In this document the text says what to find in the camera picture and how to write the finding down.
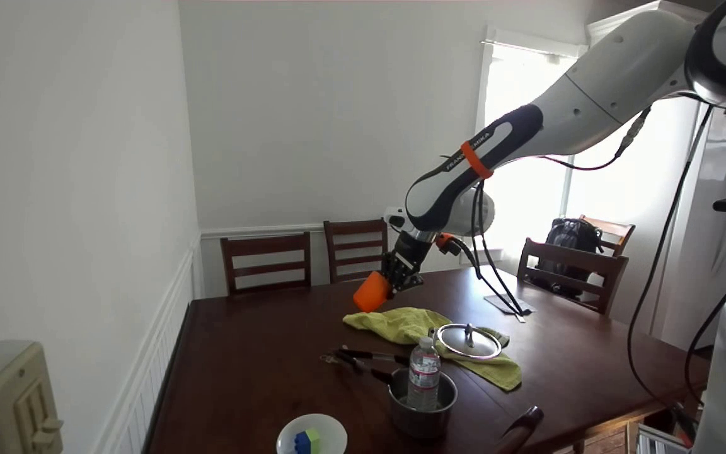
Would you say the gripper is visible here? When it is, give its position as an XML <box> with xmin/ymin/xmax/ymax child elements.
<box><xmin>380</xmin><ymin>230</ymin><xmax>435</xmax><ymax>296</ymax></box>

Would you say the orange cup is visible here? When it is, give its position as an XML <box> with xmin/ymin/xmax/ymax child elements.
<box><xmin>353</xmin><ymin>271</ymin><xmax>394</xmax><ymax>313</ymax></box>

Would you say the white bowl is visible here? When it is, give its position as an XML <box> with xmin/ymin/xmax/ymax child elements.
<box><xmin>275</xmin><ymin>413</ymin><xmax>349</xmax><ymax>454</ymax></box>

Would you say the yellow-green cloth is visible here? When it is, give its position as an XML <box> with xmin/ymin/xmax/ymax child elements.
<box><xmin>343</xmin><ymin>307</ymin><xmax>522</xmax><ymax>392</ymax></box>

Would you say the silver pot lid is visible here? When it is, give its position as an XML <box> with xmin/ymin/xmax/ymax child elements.
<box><xmin>435</xmin><ymin>322</ymin><xmax>504</xmax><ymax>361</ymax></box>

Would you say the clear plastic water bottle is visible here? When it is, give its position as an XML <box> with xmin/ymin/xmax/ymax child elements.
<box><xmin>407</xmin><ymin>336</ymin><xmax>442</xmax><ymax>412</ymax></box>

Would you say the grey flat mat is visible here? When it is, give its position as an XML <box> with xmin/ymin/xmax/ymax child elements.
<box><xmin>483</xmin><ymin>293</ymin><xmax>538</xmax><ymax>317</ymax></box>

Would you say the window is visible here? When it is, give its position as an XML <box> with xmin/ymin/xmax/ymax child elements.
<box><xmin>475</xmin><ymin>25</ymin><xmax>705</xmax><ymax>269</ymax></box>

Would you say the black backpack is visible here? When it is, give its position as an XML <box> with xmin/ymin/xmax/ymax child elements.
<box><xmin>529</xmin><ymin>218</ymin><xmax>605</xmax><ymax>298</ymax></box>

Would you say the stainless refrigerator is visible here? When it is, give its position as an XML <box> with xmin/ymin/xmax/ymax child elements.
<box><xmin>652</xmin><ymin>104</ymin><xmax>726</xmax><ymax>351</ymax></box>

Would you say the black-handled utensil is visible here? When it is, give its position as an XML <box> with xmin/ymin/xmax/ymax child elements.
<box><xmin>340</xmin><ymin>346</ymin><xmax>412</xmax><ymax>366</ymax></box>

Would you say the metal pot with black handle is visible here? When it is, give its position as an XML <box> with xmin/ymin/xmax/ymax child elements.
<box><xmin>336</xmin><ymin>355</ymin><xmax>459</xmax><ymax>440</ymax></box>

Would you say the beige light switch plate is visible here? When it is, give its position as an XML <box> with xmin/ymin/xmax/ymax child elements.
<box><xmin>0</xmin><ymin>340</ymin><xmax>66</xmax><ymax>454</ymax></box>

